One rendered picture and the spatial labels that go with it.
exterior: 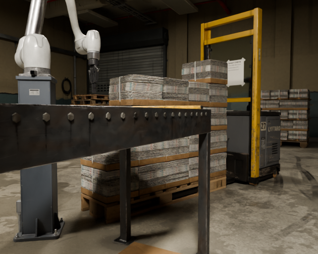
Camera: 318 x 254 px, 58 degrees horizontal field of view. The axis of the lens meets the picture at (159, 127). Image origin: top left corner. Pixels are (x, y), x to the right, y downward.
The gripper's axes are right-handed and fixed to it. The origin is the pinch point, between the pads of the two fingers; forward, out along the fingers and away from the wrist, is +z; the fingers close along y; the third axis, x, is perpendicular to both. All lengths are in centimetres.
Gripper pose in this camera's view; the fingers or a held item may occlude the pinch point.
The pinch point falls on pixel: (94, 87)
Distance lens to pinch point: 217.7
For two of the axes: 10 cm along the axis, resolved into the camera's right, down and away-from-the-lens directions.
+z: 0.0, 10.0, 0.5
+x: -7.4, 0.4, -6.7
